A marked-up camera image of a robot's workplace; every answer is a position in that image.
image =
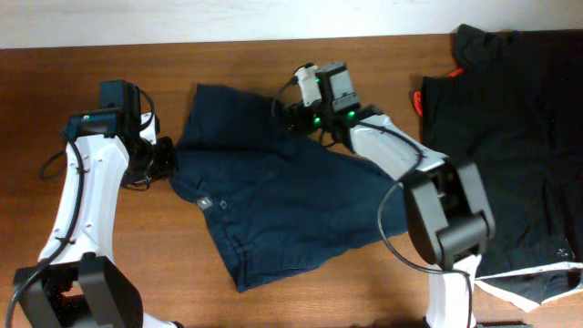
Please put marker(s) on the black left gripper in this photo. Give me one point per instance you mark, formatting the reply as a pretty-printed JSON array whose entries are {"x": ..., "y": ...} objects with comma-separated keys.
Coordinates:
[{"x": 165, "y": 156}]

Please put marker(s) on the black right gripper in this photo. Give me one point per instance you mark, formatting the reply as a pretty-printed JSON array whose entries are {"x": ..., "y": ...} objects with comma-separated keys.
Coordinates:
[{"x": 297, "y": 117}]

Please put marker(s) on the navy blue shorts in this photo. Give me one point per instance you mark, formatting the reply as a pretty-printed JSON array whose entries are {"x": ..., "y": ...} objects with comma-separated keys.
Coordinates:
[{"x": 276, "y": 205}]

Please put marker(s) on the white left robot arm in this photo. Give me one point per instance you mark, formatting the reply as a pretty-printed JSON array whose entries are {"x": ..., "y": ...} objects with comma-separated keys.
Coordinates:
[{"x": 76, "y": 282}]

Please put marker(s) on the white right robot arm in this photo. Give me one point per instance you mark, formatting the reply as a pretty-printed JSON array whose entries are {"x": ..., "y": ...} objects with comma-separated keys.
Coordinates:
[{"x": 449, "y": 219}]

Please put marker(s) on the black clothes pile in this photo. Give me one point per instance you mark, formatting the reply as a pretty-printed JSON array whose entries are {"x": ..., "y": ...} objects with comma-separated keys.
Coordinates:
[{"x": 514, "y": 107}]

